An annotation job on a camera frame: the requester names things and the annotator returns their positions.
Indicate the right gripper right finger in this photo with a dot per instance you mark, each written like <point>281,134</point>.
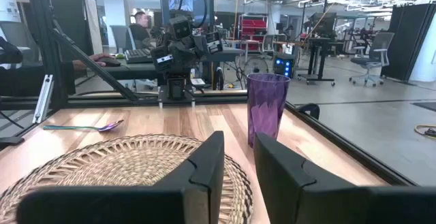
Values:
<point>286,183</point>

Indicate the white board panel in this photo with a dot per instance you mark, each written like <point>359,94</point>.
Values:
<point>93,26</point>

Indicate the black computer mouse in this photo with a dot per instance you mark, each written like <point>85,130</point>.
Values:
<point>109,62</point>

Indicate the black table clamp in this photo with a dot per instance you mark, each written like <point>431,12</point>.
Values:
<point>308,109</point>

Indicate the black standing desk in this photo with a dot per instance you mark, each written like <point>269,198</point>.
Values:
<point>316,60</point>

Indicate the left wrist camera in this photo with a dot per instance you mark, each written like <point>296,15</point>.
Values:
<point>180,28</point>

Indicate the black partition panel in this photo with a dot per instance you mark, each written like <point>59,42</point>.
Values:
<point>408,40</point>
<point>73,9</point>

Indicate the red storage shelf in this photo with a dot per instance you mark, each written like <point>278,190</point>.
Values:
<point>252,30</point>

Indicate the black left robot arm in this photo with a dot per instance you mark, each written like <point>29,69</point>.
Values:
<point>177,84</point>

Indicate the person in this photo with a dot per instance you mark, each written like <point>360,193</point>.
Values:
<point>34,81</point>
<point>139,33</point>

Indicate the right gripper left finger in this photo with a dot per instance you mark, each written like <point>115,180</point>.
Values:
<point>201,179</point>

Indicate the black computer keyboard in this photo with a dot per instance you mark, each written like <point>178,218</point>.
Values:
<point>138,55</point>

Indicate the white machine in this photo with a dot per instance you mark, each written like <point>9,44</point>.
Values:
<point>8,2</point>

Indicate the black computer tower blue lights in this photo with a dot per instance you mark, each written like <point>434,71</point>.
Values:
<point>283,65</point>

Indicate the iridescent metal spoon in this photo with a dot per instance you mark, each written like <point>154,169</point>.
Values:
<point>110,126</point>

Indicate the floor fan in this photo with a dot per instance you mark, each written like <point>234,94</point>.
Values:
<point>256,66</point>

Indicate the purple translucent plastic cup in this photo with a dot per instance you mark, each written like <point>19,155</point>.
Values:
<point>267,108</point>

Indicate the silver aluminium bracket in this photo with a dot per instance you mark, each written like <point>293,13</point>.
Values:
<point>43,98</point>

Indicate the black aluminium table frame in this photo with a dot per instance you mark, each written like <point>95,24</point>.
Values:
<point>102,99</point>

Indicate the round woven straw placemat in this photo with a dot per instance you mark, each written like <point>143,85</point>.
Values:
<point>119,162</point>

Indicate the person's hand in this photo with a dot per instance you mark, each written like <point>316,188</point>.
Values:
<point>100,58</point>

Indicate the white office chair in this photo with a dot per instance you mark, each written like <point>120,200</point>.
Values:
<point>268,43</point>

